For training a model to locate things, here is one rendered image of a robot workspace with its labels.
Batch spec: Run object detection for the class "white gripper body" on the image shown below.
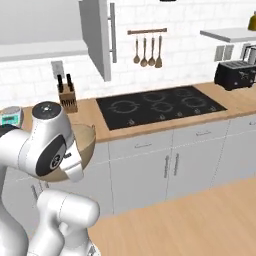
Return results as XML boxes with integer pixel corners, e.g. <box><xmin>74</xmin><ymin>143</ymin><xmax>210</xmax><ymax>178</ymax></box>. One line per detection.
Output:
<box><xmin>62</xmin><ymin>155</ymin><xmax>85</xmax><ymax>183</ymax></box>

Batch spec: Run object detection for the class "tan round basket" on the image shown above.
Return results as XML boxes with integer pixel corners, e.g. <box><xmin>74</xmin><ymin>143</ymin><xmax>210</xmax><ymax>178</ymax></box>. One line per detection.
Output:
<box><xmin>42</xmin><ymin>123</ymin><xmax>98</xmax><ymax>183</ymax></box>

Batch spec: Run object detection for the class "grey cabinet door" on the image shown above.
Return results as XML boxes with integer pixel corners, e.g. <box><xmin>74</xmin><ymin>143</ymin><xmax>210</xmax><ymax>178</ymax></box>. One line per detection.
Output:
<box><xmin>78</xmin><ymin>0</ymin><xmax>113</xmax><ymax>83</ymax></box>

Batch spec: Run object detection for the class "grey drawer front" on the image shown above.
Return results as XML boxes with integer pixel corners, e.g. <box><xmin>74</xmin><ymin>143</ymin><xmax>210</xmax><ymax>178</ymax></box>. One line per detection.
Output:
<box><xmin>107</xmin><ymin>129</ymin><xmax>175</xmax><ymax>161</ymax></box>
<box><xmin>227</xmin><ymin>114</ymin><xmax>256</xmax><ymax>137</ymax></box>
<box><xmin>172</xmin><ymin>120</ymin><xmax>231</xmax><ymax>148</ymax></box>

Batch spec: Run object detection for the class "wooden knife block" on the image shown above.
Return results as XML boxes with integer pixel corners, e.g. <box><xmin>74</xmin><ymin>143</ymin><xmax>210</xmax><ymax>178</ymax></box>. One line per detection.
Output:
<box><xmin>56</xmin><ymin>73</ymin><xmax>79</xmax><ymax>115</ymax></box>

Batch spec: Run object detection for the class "teal kitchen scale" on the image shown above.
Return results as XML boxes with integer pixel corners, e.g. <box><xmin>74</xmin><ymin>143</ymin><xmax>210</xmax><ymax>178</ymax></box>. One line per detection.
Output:
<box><xmin>0</xmin><ymin>105</ymin><xmax>25</xmax><ymax>128</ymax></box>

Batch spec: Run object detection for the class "black hob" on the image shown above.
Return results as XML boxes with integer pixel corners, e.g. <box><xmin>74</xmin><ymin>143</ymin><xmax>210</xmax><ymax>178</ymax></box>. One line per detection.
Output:
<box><xmin>95</xmin><ymin>85</ymin><xmax>229</xmax><ymax>131</ymax></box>

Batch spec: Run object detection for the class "wooden hanging spoon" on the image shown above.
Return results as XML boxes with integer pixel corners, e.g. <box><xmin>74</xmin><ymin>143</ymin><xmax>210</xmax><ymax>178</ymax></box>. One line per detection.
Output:
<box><xmin>132</xmin><ymin>37</ymin><xmax>141</xmax><ymax>65</ymax></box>
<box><xmin>139</xmin><ymin>36</ymin><xmax>149</xmax><ymax>68</ymax></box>
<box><xmin>147</xmin><ymin>36</ymin><xmax>157</xmax><ymax>67</ymax></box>

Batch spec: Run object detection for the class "wooden hanging spatula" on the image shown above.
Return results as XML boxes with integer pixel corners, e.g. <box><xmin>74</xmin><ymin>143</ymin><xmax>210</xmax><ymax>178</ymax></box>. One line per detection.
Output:
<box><xmin>154</xmin><ymin>35</ymin><xmax>164</xmax><ymax>69</ymax></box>

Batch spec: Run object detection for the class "black toaster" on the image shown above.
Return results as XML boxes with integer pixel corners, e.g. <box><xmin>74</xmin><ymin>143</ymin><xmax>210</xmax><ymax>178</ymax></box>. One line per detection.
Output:
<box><xmin>213</xmin><ymin>60</ymin><xmax>256</xmax><ymax>92</ymax></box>

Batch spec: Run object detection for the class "yellow bottle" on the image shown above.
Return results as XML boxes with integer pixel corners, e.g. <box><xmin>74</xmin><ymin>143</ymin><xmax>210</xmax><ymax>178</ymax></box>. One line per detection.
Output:
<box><xmin>247</xmin><ymin>10</ymin><xmax>256</xmax><ymax>32</ymax></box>

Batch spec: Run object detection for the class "grey cupboard door handle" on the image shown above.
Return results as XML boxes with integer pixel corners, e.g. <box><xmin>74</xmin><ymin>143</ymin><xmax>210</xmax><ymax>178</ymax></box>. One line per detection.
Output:
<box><xmin>172</xmin><ymin>152</ymin><xmax>181</xmax><ymax>177</ymax></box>
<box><xmin>30</xmin><ymin>183</ymin><xmax>39</xmax><ymax>202</ymax></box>
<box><xmin>163</xmin><ymin>154</ymin><xmax>171</xmax><ymax>179</ymax></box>

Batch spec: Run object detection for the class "grey drawer handle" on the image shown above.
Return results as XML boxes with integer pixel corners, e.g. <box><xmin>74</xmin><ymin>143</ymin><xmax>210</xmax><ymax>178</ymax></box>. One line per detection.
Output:
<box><xmin>195</xmin><ymin>129</ymin><xmax>213</xmax><ymax>137</ymax></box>
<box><xmin>133</xmin><ymin>142</ymin><xmax>154</xmax><ymax>150</ymax></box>

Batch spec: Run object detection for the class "grey wall socket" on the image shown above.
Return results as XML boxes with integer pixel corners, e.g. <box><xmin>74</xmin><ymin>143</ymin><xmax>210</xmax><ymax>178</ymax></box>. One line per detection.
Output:
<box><xmin>214</xmin><ymin>44</ymin><xmax>235</xmax><ymax>63</ymax></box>
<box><xmin>50</xmin><ymin>60</ymin><xmax>65</xmax><ymax>80</ymax></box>

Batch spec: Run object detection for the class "grey cabinet door handle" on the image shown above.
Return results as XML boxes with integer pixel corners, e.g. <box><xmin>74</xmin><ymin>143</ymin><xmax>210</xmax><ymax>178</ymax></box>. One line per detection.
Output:
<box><xmin>107</xmin><ymin>2</ymin><xmax>119</xmax><ymax>64</ymax></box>

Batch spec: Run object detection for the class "grey wall cabinet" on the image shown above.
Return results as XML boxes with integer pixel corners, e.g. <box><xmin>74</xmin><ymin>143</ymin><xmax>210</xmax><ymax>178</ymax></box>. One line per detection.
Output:
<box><xmin>0</xmin><ymin>0</ymin><xmax>89</xmax><ymax>63</ymax></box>

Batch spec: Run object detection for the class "wooden utensil rail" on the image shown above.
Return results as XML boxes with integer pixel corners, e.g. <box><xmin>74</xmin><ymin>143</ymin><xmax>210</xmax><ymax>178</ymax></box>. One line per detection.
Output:
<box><xmin>126</xmin><ymin>27</ymin><xmax>168</xmax><ymax>36</ymax></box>

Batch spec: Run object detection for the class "grey wall shelf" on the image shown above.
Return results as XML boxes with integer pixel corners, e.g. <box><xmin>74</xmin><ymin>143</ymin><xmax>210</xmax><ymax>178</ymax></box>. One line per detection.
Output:
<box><xmin>199</xmin><ymin>27</ymin><xmax>256</xmax><ymax>44</ymax></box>

